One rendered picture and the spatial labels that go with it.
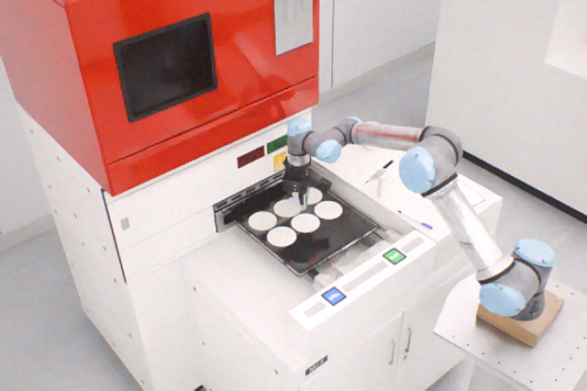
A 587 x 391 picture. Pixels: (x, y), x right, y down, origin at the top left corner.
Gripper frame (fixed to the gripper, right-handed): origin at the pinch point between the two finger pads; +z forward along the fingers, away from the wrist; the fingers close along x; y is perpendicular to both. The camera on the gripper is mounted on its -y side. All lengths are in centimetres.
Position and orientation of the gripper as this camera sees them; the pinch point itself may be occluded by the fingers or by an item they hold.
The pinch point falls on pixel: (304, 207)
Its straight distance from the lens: 231.4
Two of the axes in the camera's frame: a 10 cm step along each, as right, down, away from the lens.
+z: 0.2, 7.8, 6.3
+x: -3.2, 6.0, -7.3
